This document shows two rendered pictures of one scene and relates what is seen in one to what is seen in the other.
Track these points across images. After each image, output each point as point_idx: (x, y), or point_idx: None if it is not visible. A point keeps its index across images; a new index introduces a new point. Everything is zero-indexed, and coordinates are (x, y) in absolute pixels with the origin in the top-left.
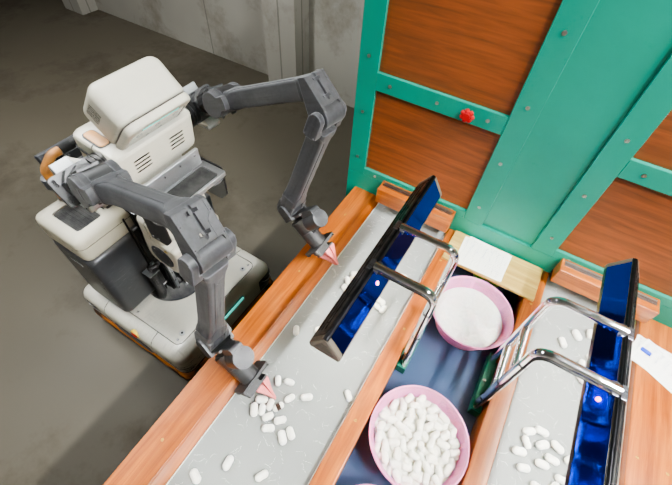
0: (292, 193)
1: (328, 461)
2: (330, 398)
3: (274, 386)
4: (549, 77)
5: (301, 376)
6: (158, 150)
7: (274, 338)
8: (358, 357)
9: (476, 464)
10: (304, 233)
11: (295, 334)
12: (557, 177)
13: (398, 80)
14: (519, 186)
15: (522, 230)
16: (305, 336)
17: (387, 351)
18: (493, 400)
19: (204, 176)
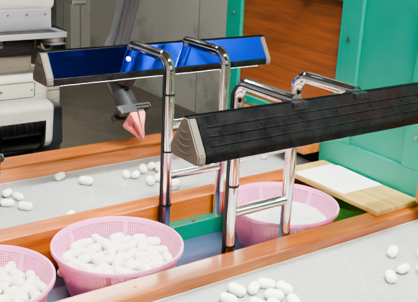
0: (112, 37)
1: (2, 231)
2: (50, 215)
3: (0, 197)
4: None
5: (34, 199)
6: None
7: (32, 176)
8: (109, 205)
9: (166, 274)
10: (115, 90)
11: (55, 176)
12: (402, 42)
13: None
14: (372, 68)
15: (389, 139)
16: (66, 183)
17: (143, 200)
18: (239, 250)
19: (45, 31)
